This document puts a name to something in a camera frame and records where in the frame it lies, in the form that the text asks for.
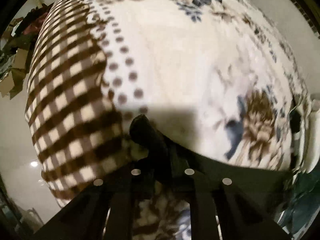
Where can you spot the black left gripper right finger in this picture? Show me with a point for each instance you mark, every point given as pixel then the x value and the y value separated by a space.
pixel 229 202

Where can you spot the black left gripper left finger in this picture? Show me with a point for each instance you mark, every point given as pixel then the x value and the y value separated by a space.
pixel 103 210

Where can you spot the dark striped long-sleeve sweater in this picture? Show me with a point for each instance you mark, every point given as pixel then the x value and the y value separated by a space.
pixel 169 161

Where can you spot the dark green plush blanket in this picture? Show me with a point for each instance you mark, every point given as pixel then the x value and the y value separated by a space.
pixel 303 206

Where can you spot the floral bed blanket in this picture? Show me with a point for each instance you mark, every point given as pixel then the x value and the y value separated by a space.
pixel 214 76

